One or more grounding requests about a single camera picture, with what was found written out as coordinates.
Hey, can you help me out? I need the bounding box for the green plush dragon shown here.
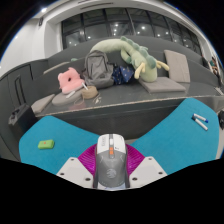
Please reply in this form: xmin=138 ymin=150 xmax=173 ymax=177
xmin=89 ymin=35 xmax=170 ymax=83

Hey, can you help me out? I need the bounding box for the black suitcase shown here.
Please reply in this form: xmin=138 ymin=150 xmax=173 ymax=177
xmin=8 ymin=103 xmax=38 ymax=136

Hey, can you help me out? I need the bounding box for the round grey seat cushion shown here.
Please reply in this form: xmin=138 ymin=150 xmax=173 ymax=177
xmin=51 ymin=89 xmax=84 ymax=107

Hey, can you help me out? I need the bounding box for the pink plush cushion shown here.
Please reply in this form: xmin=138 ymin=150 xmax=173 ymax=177
xmin=57 ymin=67 xmax=86 ymax=95

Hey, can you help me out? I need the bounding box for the person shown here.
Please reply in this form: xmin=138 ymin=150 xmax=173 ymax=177
xmin=208 ymin=56 xmax=223 ymax=78

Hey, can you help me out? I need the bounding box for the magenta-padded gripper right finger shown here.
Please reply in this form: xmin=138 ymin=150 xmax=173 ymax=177
xmin=124 ymin=146 xmax=168 ymax=189

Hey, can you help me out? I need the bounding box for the square grey seat cushion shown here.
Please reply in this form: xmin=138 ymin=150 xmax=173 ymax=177
xmin=30 ymin=93 xmax=56 ymax=114

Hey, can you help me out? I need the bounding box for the upright grey seat cushion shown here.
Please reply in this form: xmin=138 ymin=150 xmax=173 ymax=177
xmin=163 ymin=49 xmax=191 ymax=84

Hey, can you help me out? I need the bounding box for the grey backpack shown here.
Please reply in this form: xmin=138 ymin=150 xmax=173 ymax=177
xmin=81 ymin=49 xmax=115 ymax=89

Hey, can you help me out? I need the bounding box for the green eraser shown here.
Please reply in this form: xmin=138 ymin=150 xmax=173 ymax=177
xmin=37 ymin=139 xmax=56 ymax=150

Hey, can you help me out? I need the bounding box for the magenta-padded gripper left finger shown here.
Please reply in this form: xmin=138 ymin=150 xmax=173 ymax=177
xmin=55 ymin=146 xmax=100 ymax=189

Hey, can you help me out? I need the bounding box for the white marker with black cap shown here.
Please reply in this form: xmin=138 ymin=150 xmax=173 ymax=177
xmin=192 ymin=117 xmax=209 ymax=132

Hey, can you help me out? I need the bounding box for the grey white computer mouse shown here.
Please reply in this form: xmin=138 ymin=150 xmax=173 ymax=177
xmin=93 ymin=133 xmax=130 ymax=191

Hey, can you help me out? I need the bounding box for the dark blue patterned cloth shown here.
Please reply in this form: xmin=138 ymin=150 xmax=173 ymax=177
xmin=111 ymin=65 xmax=136 ymax=85

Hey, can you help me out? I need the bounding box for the flat grey seat cushion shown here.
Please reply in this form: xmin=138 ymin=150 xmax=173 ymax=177
xmin=139 ymin=76 xmax=187 ymax=94

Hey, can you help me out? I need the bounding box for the black bag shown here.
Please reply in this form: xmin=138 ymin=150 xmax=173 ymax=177
xmin=218 ymin=109 xmax=224 ymax=130

